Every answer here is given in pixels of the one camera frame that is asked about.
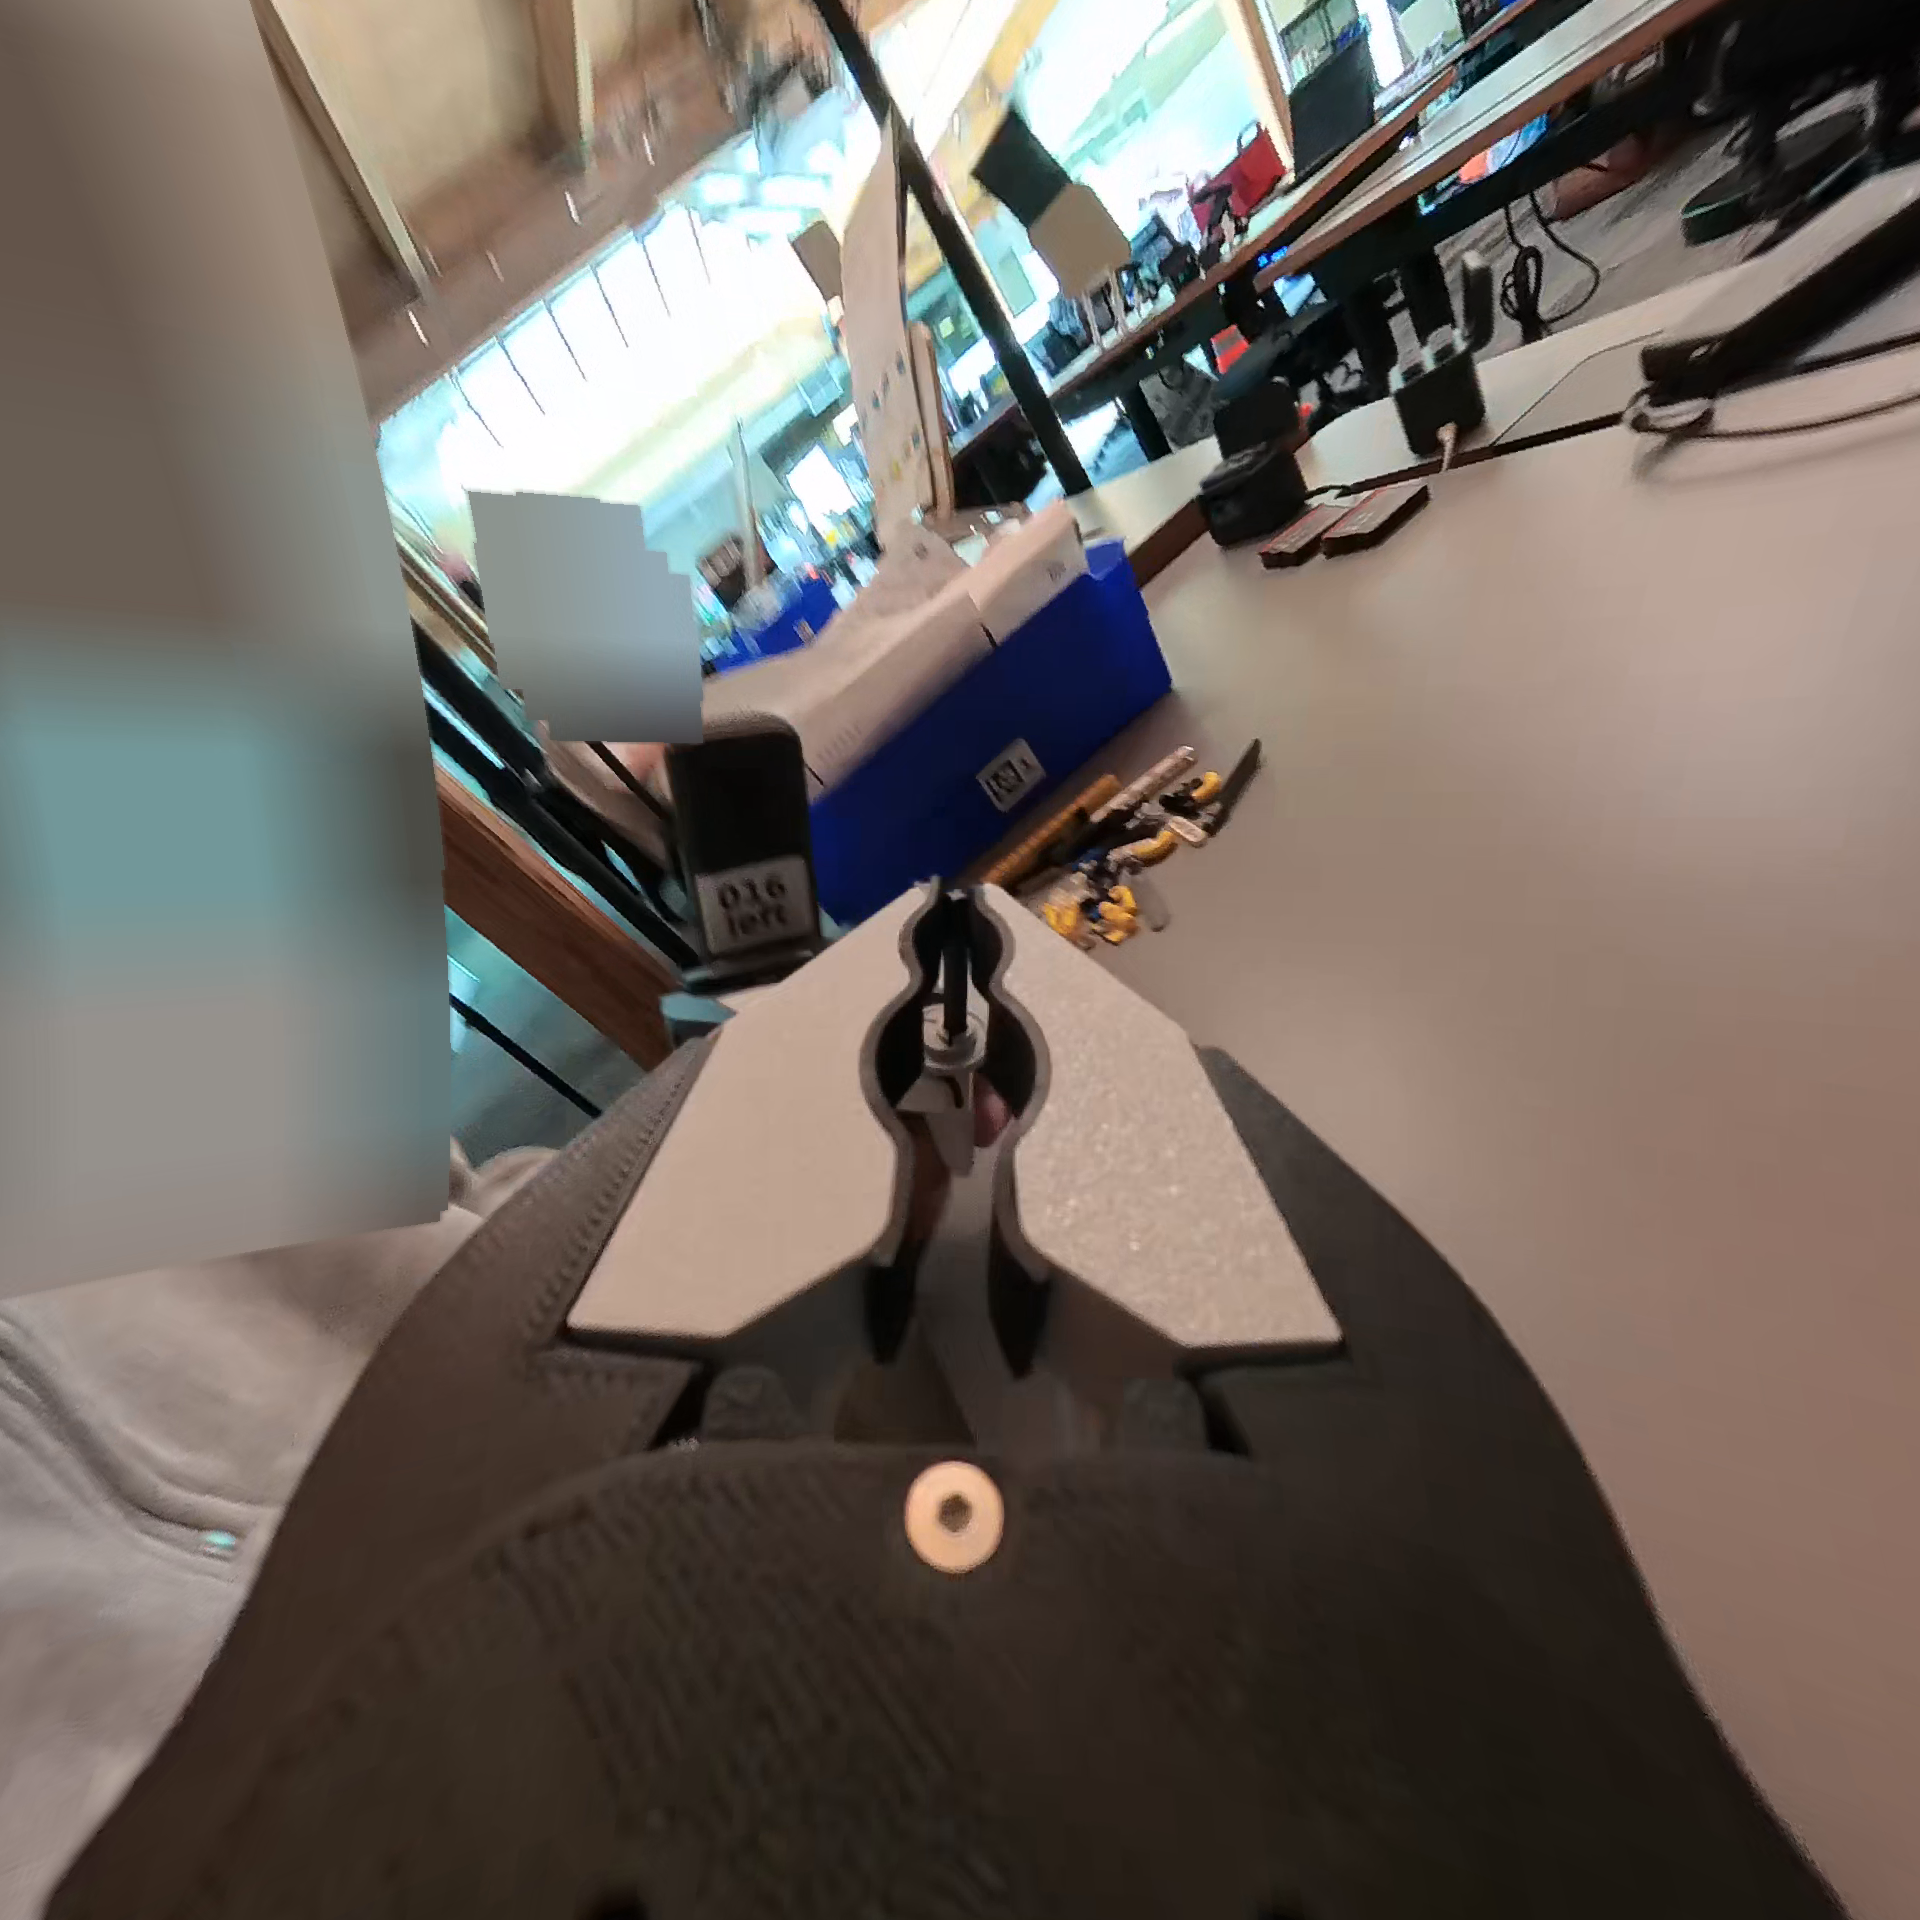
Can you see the small white box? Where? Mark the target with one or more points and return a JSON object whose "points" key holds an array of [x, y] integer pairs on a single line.
{"points": [[1036, 563]]}

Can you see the black lego axle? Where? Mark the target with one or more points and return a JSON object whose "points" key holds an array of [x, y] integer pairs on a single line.
{"points": [[949, 984]]}

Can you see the red and black flat case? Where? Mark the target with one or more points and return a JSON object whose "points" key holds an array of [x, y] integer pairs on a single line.
{"points": [[1299, 538], [1373, 518]]}

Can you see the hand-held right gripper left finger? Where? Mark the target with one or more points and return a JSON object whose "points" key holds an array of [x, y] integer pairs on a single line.
{"points": [[750, 1170]]}

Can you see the black charger block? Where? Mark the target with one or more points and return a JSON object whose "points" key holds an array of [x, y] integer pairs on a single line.
{"points": [[1442, 398]]}

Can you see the yellow black striped lego beam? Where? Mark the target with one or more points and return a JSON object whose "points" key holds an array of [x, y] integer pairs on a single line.
{"points": [[1051, 831]]}

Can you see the wooden railing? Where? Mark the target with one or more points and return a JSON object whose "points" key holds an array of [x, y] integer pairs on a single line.
{"points": [[540, 900]]}

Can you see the white and black lego model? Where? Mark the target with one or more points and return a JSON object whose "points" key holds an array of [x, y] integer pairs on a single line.
{"points": [[1110, 906]]}

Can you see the black slanted pole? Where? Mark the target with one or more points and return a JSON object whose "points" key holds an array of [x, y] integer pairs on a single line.
{"points": [[962, 241]]}

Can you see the long background desk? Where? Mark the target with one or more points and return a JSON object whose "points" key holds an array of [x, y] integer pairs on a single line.
{"points": [[1500, 135]]}

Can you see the blue plastic bin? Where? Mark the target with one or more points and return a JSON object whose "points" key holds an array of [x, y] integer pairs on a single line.
{"points": [[1051, 705]]}

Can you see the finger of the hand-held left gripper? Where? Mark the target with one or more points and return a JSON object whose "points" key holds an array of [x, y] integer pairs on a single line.
{"points": [[934, 1123]]}

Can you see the white standing board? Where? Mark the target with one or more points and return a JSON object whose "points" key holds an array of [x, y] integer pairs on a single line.
{"points": [[886, 375]]}

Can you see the large white box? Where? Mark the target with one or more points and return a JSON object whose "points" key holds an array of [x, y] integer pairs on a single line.
{"points": [[886, 662]]}

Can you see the grey desk pad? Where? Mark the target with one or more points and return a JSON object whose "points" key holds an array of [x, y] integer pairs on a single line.
{"points": [[1575, 368]]}

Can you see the grey lego bushing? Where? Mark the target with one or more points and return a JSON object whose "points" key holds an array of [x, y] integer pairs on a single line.
{"points": [[954, 1043]]}

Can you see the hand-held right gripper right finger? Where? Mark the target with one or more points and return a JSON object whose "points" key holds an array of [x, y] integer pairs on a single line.
{"points": [[1155, 1184]]}

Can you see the grey lego part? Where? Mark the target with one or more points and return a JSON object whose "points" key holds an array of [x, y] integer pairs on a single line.
{"points": [[1158, 783]]}

